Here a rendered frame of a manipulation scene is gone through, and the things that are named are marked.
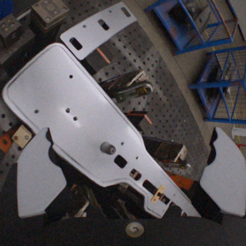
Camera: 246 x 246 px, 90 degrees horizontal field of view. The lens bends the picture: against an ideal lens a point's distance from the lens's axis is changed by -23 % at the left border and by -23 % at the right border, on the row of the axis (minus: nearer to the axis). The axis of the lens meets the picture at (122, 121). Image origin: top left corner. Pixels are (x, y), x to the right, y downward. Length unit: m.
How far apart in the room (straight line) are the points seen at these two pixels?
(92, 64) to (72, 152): 0.26
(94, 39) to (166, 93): 0.71
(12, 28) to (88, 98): 0.28
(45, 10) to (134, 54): 0.65
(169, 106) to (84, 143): 0.77
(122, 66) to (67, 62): 0.49
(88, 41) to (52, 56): 0.12
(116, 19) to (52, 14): 0.24
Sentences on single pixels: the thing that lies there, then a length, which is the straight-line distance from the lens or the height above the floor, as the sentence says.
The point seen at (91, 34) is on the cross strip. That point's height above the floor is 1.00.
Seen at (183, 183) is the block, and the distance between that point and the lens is 1.02.
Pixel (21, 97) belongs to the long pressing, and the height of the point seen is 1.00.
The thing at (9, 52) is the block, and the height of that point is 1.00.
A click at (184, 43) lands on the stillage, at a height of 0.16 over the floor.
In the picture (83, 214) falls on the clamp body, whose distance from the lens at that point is 0.45.
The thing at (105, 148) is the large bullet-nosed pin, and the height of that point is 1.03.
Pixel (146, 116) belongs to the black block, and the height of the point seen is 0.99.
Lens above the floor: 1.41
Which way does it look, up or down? 57 degrees down
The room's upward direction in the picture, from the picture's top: 97 degrees clockwise
